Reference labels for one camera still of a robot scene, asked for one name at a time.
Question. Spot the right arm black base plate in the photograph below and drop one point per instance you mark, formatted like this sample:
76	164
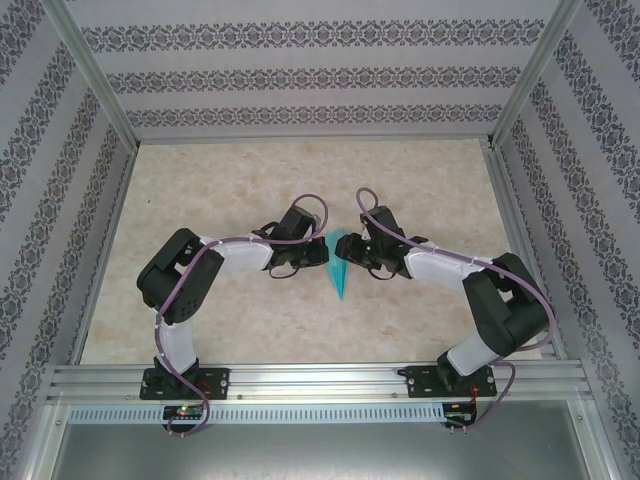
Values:
420	382

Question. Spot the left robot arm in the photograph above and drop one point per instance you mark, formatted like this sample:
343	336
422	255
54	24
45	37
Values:
175	285

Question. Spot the grey metal sheet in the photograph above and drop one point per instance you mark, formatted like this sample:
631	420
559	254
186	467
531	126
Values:
320	455

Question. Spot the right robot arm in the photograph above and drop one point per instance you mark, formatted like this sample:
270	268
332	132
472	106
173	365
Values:
505	310

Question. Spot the aluminium mounting rail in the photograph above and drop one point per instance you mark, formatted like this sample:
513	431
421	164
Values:
320	382

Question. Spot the aluminium frame post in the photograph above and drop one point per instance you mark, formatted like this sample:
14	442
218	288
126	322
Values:
528	75
100	75

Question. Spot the aluminium side rail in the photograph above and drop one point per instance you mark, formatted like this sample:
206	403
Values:
107	250
523	240

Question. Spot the aluminium corner upright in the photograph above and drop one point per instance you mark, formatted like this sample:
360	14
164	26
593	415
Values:
47	445
597	445

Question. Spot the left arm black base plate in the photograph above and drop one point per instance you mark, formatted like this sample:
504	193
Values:
220	382

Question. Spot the aluminium frame crossbar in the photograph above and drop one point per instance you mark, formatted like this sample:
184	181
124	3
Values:
310	137

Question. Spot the light blue paper sheet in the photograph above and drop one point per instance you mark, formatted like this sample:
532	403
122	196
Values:
339	275

